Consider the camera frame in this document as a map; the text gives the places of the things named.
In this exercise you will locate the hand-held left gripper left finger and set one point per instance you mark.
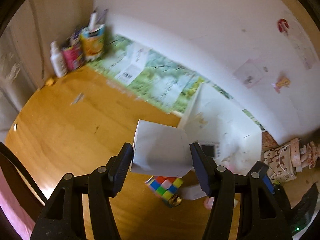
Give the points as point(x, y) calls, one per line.
point(120, 172)

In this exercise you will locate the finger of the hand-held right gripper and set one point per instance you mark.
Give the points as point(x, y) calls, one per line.
point(268, 183)

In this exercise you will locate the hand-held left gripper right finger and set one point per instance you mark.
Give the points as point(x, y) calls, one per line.
point(201, 172)

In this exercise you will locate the small green yellow-lidded jar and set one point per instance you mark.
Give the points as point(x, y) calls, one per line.
point(175, 201)

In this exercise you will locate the white cube box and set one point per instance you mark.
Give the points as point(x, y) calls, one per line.
point(160, 147)

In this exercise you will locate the white plastic storage bin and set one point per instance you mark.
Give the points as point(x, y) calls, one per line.
point(225, 120)

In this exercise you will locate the frosted plastic box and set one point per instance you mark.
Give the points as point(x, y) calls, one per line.
point(191, 192)

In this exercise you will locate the beige printed tote bag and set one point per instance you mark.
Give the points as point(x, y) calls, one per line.
point(277, 160)

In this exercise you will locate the pink correction tape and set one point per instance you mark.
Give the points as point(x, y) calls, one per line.
point(208, 202)

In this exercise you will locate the colourful puzzle cube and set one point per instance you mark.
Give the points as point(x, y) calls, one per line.
point(162, 186)

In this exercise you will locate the pink case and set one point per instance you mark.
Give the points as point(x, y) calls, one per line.
point(295, 152)

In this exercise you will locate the brown woven mat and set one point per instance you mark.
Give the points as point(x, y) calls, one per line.
point(268, 141)

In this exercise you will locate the brown-haired doll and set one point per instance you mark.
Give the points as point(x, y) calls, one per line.
point(310, 155)

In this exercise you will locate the dark curved bar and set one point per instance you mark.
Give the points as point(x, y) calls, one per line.
point(22, 170)

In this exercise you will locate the green leaf printed sheet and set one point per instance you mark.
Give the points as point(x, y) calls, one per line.
point(162, 80)

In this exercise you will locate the white barcode box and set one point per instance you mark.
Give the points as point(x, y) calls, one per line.
point(132, 65)

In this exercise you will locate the small paper scrap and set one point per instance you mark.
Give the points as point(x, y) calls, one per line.
point(15, 126)

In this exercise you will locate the small yellow object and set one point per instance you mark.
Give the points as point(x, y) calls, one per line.
point(50, 82)

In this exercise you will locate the pink cloth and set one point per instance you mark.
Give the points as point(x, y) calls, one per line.
point(12, 212)

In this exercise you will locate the pink can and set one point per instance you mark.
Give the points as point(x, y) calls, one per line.
point(72, 57)

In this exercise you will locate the white spray bottle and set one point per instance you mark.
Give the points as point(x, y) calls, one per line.
point(58, 62)

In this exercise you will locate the dark pens bundle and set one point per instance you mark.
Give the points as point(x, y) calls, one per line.
point(76, 36)

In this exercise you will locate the white tube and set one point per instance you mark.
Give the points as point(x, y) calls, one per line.
point(93, 20)

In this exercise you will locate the wooden desk hutch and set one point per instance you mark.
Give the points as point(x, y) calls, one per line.
point(62, 17)

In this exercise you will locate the yellow pony wall sticker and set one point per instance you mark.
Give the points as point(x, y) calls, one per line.
point(281, 83)

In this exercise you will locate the pink wall note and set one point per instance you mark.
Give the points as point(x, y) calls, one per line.
point(250, 72)

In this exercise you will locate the long paper wall strip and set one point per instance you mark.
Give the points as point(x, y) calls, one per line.
point(305, 52)

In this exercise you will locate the red wall sticker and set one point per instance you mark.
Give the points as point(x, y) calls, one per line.
point(282, 26)

